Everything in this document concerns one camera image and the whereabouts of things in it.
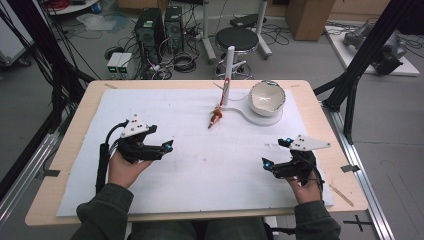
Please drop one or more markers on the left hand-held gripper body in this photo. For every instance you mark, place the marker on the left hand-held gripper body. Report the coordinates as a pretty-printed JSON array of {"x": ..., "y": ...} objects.
[{"x": 135, "y": 148}]

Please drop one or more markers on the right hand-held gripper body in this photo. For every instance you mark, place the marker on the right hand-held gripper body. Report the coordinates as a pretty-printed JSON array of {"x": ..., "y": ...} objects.
[{"x": 301, "y": 166}]

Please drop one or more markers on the white stand with post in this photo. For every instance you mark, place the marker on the white stand with post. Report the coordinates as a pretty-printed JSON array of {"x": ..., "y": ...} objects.
[{"x": 246, "y": 115}]

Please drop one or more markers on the person's left hand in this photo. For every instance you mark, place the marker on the person's left hand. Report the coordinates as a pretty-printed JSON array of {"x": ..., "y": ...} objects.
[{"x": 125, "y": 171}]

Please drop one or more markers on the person's right hand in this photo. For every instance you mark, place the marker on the person's right hand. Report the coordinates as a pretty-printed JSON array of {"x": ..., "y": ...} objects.
[{"x": 308, "y": 193}]

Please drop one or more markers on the white foam board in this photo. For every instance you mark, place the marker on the white foam board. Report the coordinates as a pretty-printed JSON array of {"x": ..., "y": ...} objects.
[{"x": 206, "y": 173}]

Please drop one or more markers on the white ceramic bowl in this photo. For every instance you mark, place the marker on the white ceramic bowl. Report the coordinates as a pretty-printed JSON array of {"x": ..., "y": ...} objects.
[{"x": 266, "y": 98}]

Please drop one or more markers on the black tape strip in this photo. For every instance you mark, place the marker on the black tape strip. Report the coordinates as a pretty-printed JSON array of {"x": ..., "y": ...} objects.
[
  {"x": 50, "y": 173},
  {"x": 350, "y": 168}
]

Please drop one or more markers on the thin wooden stick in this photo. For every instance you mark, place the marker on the thin wooden stick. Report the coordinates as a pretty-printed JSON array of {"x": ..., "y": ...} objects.
[{"x": 341, "y": 195}]

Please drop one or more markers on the white power supply box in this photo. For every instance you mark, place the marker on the white power supply box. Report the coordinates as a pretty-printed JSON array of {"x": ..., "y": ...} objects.
[
  {"x": 125, "y": 63},
  {"x": 113, "y": 63}
]

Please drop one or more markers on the person's right leg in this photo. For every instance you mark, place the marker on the person's right leg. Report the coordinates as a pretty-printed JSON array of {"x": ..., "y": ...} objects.
[{"x": 235, "y": 230}]

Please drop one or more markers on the person's leg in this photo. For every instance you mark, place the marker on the person's leg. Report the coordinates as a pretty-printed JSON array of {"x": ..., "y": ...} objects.
[
  {"x": 235, "y": 230},
  {"x": 163, "y": 231}
]

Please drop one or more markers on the black tape cross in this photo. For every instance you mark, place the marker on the black tape cross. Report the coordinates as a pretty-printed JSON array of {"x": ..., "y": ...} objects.
[{"x": 357, "y": 222}]

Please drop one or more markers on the person's left leg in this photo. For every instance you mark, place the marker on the person's left leg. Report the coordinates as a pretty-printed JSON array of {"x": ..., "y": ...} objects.
[{"x": 163, "y": 231}]

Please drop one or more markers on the large black computer tower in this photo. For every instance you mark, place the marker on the large black computer tower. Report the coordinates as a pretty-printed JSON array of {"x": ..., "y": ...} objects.
[{"x": 148, "y": 31}]

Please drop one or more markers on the white metal stand leg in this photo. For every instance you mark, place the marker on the white metal stand leg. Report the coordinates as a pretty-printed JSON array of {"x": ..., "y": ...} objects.
[
  {"x": 208, "y": 40},
  {"x": 263, "y": 43}
]

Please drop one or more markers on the small black computer tower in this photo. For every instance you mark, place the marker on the small black computer tower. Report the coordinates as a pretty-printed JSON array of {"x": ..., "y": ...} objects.
[{"x": 174, "y": 28}]

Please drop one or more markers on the white floor platform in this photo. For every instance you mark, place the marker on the white floor platform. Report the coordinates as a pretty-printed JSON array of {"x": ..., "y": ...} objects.
[{"x": 346, "y": 53}]

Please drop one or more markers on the black round stool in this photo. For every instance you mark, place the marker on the black round stool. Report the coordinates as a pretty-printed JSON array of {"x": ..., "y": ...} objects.
[{"x": 237, "y": 38}]

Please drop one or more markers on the clear plastic sheet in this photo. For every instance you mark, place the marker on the clear plastic sheet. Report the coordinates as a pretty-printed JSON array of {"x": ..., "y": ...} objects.
[{"x": 96, "y": 21}]

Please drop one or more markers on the brown cardboard box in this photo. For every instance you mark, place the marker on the brown cardboard box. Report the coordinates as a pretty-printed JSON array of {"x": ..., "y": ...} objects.
[{"x": 310, "y": 20}]

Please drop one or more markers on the black flat device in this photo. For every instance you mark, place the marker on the black flat device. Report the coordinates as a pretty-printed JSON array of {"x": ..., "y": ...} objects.
[{"x": 246, "y": 20}]

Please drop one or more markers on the grey and black robot equipment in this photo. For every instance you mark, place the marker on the grey and black robot equipment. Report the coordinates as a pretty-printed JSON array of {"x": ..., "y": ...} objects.
[{"x": 386, "y": 55}]

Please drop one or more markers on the round white table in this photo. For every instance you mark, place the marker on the round white table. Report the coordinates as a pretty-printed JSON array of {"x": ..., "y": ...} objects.
[{"x": 73, "y": 7}]

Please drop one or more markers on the aluminium rail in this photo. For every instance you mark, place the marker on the aluminium rail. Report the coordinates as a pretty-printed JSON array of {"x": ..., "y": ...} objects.
[
  {"x": 363, "y": 180},
  {"x": 26, "y": 173}
]

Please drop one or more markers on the black metal frame strut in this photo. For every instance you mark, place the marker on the black metal frame strut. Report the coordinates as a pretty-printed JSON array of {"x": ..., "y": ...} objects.
[{"x": 366, "y": 50}]

